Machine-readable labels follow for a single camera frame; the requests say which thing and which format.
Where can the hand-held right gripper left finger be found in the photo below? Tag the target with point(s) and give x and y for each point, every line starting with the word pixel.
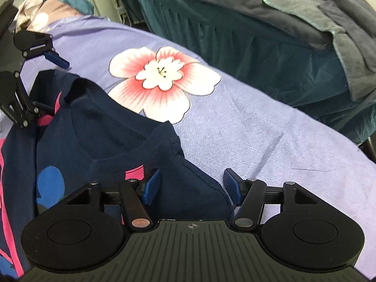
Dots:
pixel 151 188

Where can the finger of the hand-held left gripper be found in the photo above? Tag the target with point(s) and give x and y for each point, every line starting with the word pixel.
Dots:
pixel 57 59
pixel 22 102

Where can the navy printed t-shirt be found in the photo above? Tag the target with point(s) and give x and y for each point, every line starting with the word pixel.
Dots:
pixel 111 117

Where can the pink patterned cloth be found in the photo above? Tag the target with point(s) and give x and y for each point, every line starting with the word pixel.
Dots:
pixel 38 14

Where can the blue-green bed cover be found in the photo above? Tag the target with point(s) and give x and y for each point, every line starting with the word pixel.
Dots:
pixel 249 50

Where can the dark grey folded cloth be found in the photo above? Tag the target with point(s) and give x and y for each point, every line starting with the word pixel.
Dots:
pixel 352 20

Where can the purple floral blanket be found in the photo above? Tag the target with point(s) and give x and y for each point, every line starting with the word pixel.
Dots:
pixel 235 123

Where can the grey-green towel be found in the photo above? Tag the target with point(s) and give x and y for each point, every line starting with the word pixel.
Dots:
pixel 299 8

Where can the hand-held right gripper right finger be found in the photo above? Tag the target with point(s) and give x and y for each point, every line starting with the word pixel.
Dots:
pixel 232 185

